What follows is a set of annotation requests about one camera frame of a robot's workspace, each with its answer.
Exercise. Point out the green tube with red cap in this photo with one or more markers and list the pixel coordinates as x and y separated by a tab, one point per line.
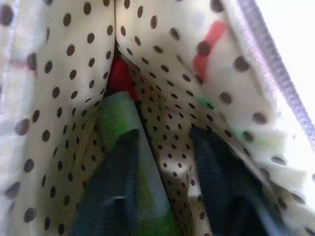
123	113

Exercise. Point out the grey checked fabric pouch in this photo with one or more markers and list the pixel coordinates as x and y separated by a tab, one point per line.
73	73

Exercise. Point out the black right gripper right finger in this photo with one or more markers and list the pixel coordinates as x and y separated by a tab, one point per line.
226	186

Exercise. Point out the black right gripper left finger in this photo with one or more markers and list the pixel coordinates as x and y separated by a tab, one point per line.
110	186

